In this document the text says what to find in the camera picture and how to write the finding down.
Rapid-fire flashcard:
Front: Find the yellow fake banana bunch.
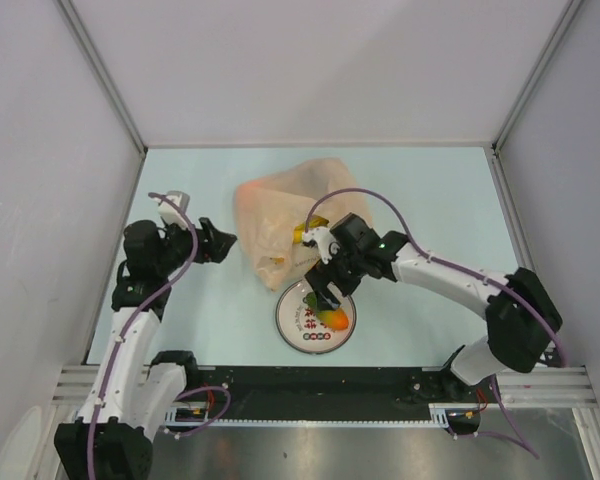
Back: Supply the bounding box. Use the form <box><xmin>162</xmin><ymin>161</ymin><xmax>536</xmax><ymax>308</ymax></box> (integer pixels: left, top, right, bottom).
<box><xmin>292</xmin><ymin>215</ymin><xmax>329</xmax><ymax>244</ymax></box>

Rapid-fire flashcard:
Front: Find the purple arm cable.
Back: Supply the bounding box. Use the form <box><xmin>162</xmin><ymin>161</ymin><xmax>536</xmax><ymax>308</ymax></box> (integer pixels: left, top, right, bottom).
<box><xmin>87</xmin><ymin>190</ymin><xmax>234</xmax><ymax>480</ymax></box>
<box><xmin>303</xmin><ymin>187</ymin><xmax>569</xmax><ymax>459</ymax></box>

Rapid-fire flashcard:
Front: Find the aluminium frame post left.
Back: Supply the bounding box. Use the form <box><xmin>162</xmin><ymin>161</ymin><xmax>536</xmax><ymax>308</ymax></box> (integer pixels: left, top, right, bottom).
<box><xmin>54</xmin><ymin>0</ymin><xmax>148</xmax><ymax>160</ymax></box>

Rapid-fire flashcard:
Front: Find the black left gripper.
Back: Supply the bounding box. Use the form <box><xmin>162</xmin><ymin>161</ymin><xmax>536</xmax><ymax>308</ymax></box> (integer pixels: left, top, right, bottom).
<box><xmin>155</xmin><ymin>217</ymin><xmax>236</xmax><ymax>275</ymax></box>

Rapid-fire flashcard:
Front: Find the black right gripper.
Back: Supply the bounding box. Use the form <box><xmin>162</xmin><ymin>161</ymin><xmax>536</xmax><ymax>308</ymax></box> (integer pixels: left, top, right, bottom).
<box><xmin>305</xmin><ymin>241</ymin><xmax>367</xmax><ymax>311</ymax></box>

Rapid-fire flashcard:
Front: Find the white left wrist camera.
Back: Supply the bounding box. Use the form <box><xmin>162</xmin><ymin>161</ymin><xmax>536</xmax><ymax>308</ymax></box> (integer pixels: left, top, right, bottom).
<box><xmin>157</xmin><ymin>191</ymin><xmax>190</xmax><ymax>230</ymax></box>

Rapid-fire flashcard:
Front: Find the translucent orange plastic bag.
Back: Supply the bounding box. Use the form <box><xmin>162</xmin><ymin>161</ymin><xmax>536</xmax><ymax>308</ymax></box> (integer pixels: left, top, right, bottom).
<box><xmin>233</xmin><ymin>158</ymin><xmax>357</xmax><ymax>291</ymax></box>

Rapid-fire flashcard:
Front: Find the aluminium frame post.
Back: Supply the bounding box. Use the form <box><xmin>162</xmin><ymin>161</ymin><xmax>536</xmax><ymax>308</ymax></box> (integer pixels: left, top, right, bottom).
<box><xmin>54</xmin><ymin>0</ymin><xmax>148</xmax><ymax>160</ymax></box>
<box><xmin>491</xmin><ymin>0</ymin><xmax>587</xmax><ymax>156</ymax></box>

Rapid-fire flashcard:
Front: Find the aluminium front rail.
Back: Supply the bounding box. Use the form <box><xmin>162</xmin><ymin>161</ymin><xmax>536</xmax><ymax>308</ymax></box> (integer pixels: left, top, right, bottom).
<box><xmin>50</xmin><ymin>364</ymin><xmax>595</xmax><ymax>407</ymax></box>

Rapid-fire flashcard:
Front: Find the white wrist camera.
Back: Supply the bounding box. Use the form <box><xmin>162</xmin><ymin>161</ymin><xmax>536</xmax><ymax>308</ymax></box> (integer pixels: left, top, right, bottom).
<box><xmin>157</xmin><ymin>191</ymin><xmax>190</xmax><ymax>230</ymax></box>
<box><xmin>302</xmin><ymin>227</ymin><xmax>344</xmax><ymax>265</ymax></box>

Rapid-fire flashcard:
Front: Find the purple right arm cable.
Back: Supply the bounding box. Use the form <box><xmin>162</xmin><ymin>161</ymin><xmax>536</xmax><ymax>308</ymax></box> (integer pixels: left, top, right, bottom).
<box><xmin>303</xmin><ymin>187</ymin><xmax>569</xmax><ymax>459</ymax></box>

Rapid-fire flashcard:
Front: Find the round printed plate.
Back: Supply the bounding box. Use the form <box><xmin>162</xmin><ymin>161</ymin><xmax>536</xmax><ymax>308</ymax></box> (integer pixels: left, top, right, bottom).
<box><xmin>275</xmin><ymin>281</ymin><xmax>357</xmax><ymax>355</ymax></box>

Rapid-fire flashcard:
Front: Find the green orange fake mango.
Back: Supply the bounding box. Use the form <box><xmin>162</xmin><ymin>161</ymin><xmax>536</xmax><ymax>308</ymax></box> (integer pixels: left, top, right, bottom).
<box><xmin>304</xmin><ymin>293</ymin><xmax>349</xmax><ymax>331</ymax></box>

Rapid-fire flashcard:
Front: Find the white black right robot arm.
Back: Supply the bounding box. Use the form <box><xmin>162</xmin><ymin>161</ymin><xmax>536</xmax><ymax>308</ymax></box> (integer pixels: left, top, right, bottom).
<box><xmin>301</xmin><ymin>213</ymin><xmax>563</xmax><ymax>401</ymax></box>

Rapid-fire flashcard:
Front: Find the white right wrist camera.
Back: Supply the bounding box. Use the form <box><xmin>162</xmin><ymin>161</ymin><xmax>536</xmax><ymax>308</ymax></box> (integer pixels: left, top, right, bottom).
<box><xmin>302</xmin><ymin>227</ymin><xmax>344</xmax><ymax>265</ymax></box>

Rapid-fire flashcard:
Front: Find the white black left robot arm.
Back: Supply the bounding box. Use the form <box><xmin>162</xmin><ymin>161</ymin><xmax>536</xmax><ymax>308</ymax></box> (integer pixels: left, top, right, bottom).
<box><xmin>54</xmin><ymin>217</ymin><xmax>237</xmax><ymax>479</ymax></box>

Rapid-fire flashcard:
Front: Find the aluminium frame post right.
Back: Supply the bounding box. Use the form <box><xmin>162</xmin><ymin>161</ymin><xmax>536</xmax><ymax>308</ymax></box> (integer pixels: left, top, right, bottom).
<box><xmin>491</xmin><ymin>0</ymin><xmax>587</xmax><ymax>156</ymax></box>

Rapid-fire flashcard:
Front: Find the white slotted cable duct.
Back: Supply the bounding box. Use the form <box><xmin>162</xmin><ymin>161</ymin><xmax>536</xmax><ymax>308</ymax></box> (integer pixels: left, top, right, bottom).
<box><xmin>72</xmin><ymin>405</ymin><xmax>206</xmax><ymax>424</ymax></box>

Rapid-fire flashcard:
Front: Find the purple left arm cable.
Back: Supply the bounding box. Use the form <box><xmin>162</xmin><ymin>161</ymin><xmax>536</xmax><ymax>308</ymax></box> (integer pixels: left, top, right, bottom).
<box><xmin>87</xmin><ymin>190</ymin><xmax>234</xmax><ymax>480</ymax></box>

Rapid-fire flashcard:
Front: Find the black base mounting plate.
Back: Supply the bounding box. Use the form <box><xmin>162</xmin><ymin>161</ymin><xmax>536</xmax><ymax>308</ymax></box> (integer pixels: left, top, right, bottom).
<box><xmin>185</xmin><ymin>365</ymin><xmax>489</xmax><ymax>403</ymax></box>

